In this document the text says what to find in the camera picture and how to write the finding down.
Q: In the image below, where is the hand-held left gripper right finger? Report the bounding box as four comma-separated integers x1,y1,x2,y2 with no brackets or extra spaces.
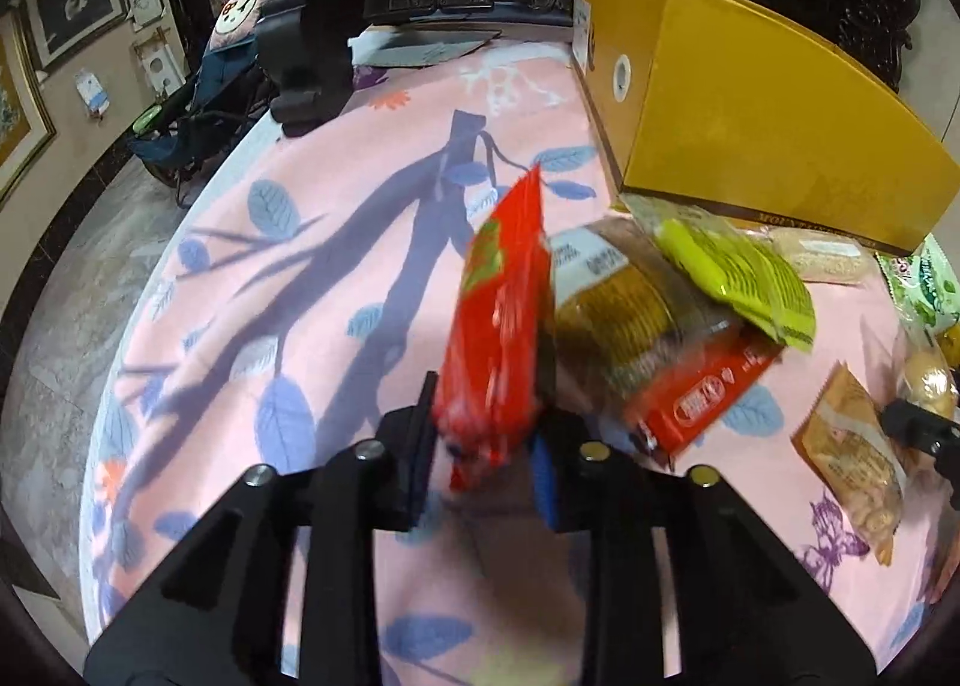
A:
525,408,878,686

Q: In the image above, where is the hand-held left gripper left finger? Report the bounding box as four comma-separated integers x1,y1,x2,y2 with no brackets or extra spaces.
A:
82,371,440,686

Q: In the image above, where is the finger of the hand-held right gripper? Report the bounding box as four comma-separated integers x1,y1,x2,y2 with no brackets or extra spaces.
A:
879,397,960,488

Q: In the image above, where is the yellow bread packet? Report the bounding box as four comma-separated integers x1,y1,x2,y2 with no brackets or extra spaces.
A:
896,337,960,424

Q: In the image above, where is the orange-brown snack packet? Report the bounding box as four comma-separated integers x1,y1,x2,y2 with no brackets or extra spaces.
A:
791,363,912,567

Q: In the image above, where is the red snack packet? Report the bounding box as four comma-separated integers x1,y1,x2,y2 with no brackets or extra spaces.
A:
433,164,556,493

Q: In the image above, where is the yellow cardboard box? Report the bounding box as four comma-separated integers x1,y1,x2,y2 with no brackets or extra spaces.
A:
571,0,960,257

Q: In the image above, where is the green and white snack packet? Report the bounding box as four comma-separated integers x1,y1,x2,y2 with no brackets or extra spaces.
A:
876,233,960,334

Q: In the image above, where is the brown cracker packet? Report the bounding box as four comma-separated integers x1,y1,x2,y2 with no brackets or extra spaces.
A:
551,217,785,469

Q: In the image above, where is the clear sesame bar packet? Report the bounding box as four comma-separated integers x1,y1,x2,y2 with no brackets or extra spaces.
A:
765,227,878,286

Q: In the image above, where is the yellow-green snack packet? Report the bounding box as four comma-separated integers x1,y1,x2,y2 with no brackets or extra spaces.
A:
656,217,817,355

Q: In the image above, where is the pale patterned under cloth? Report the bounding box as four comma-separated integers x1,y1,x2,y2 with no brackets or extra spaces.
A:
77,386,117,646

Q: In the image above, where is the white folded paper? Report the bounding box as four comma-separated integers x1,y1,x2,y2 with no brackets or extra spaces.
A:
349,26,503,68

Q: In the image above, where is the blue folding chair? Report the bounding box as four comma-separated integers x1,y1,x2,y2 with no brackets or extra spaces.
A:
127,18,301,188

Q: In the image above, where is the small white framed picture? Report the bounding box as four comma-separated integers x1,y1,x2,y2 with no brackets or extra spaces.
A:
133,33,187,100

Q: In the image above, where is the panda print cushion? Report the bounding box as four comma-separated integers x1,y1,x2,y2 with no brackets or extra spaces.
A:
206,0,278,49

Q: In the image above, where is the gold framed picture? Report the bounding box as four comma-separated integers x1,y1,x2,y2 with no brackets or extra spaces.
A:
0,11,57,207

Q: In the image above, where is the black framed picture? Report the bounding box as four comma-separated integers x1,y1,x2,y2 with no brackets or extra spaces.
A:
21,0,130,73

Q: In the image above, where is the blue and white wall calendar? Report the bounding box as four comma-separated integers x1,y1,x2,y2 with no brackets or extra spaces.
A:
73,69,112,121

